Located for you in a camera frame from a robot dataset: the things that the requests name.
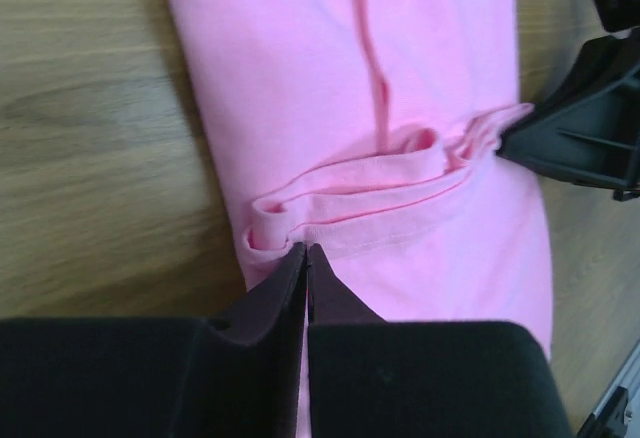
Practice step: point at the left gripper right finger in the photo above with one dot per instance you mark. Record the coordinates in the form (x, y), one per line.
(373, 378)

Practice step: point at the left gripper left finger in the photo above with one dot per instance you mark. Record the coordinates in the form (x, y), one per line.
(235, 374)

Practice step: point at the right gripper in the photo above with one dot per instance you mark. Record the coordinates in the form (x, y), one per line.
(587, 132)

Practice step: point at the pink t-shirt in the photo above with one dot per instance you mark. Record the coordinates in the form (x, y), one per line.
(370, 128)

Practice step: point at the aluminium frame rail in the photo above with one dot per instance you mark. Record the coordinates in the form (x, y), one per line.
(616, 415)

